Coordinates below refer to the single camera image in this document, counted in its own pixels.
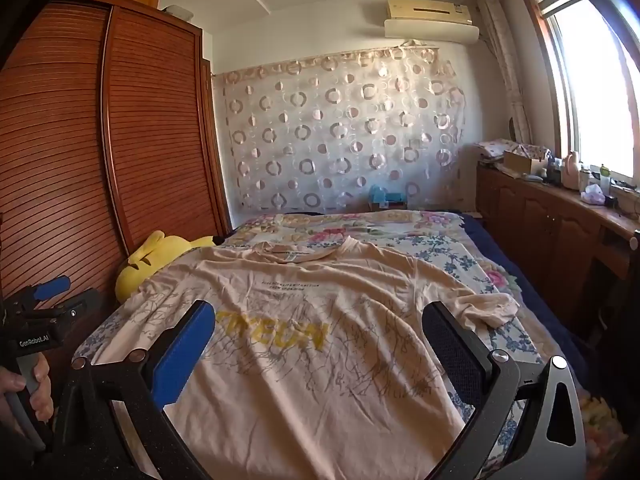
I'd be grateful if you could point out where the pink bottle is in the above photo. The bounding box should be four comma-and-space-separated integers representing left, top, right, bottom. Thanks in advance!
561, 151, 581, 190

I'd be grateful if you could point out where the floral wrapping paper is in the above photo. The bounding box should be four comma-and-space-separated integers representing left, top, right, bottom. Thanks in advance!
475, 139, 551, 163

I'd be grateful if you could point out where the wooden framed window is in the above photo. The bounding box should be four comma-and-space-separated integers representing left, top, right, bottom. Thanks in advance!
520, 0, 640, 186

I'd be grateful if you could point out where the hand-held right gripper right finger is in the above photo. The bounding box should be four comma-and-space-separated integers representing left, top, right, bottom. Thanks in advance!
422, 301, 588, 480

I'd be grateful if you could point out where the yellow plush toy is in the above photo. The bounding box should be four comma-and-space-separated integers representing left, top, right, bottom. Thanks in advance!
115, 230, 226, 305

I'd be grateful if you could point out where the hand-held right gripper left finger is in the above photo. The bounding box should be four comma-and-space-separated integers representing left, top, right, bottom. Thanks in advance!
50, 300, 217, 480

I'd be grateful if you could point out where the sheer circle-patterned curtain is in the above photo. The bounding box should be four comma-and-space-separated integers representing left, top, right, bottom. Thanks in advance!
212, 47, 468, 213

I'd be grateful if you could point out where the white air deflector panel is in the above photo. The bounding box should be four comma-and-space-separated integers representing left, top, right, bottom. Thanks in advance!
383, 18, 480, 42

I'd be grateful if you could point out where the wooden slatted wardrobe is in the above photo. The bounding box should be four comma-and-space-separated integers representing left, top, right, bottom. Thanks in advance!
0, 0, 232, 361

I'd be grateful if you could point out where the beige printed T-shirt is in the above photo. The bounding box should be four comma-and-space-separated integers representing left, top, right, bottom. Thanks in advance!
90, 236, 521, 480

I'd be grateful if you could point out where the blue toy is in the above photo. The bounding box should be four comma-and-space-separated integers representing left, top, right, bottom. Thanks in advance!
367, 185, 406, 211

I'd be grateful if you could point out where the patterned window curtain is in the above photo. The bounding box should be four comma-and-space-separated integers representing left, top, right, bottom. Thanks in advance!
477, 0, 533, 146

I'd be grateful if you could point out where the white air conditioner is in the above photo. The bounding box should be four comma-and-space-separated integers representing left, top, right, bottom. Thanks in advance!
386, 0, 475, 26

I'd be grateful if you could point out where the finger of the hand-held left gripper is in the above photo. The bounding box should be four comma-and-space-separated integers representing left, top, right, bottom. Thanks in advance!
7, 275, 72, 312
30, 287, 106, 331

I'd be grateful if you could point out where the blue floral bed sheet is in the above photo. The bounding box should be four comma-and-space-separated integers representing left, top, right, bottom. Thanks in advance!
72, 232, 546, 480

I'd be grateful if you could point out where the cardboard box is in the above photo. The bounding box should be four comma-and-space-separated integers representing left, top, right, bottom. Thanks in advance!
502, 150, 543, 176

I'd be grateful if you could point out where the wooden low cabinet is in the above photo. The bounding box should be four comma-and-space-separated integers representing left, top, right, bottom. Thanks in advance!
475, 162, 640, 341

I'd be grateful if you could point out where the person's left hand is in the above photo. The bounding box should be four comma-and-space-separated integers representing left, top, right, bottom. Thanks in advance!
0, 355, 55, 423

